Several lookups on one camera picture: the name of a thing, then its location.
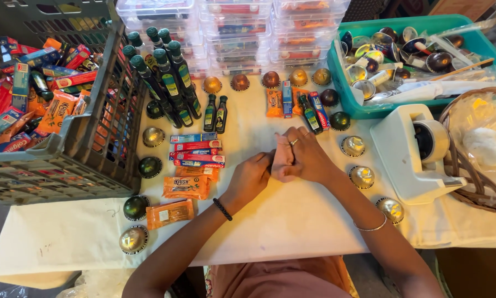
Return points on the person's right hand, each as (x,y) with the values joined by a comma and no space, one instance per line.
(312,159)

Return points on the person's left hand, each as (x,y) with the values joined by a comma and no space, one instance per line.
(248,178)

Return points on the person's right fingers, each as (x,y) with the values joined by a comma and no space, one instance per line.
(290,136)

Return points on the person's left fingers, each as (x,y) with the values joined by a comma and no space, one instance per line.
(268,163)

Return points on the small dark oil bottle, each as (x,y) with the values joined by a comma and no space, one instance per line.
(311,116)
(210,114)
(221,116)

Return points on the orange sachet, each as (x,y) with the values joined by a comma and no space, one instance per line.
(186,187)
(198,172)
(298,96)
(169,214)
(274,103)

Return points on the blue and red toothpaste box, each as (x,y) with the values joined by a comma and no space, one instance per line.
(320,111)
(190,152)

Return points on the dark green coffee capsule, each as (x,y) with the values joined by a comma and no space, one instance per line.
(150,167)
(136,207)
(154,109)
(340,121)

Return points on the dark brown coffee capsule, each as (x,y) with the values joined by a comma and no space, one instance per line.
(329,98)

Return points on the gold coffee capsule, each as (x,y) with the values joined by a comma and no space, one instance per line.
(390,210)
(153,136)
(133,240)
(352,146)
(321,76)
(298,77)
(362,177)

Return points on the copper coffee capsule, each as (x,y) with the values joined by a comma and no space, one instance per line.
(270,79)
(239,82)

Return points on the amber coffee capsule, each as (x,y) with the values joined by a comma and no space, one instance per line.
(212,84)

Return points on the white tape dispenser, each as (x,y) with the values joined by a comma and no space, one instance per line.
(401,157)

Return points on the person's pink clothing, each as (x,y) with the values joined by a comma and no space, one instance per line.
(281,279)

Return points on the stack of clear plastic boxes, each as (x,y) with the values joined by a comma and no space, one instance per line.
(235,33)

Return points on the thin silver bangle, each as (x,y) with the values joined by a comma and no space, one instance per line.
(371,227)

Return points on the cluster of green-capped oil bottles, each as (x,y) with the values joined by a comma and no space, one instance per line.
(169,80)

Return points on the teal bin of capsules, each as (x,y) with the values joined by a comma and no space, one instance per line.
(413,62)

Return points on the wicker basket with plastic bags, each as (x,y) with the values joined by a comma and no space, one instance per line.
(479,140)

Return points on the grey plastic crate of goods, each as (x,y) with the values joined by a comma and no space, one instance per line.
(66,124)

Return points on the clear plastic bag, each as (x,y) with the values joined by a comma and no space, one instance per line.
(95,285)

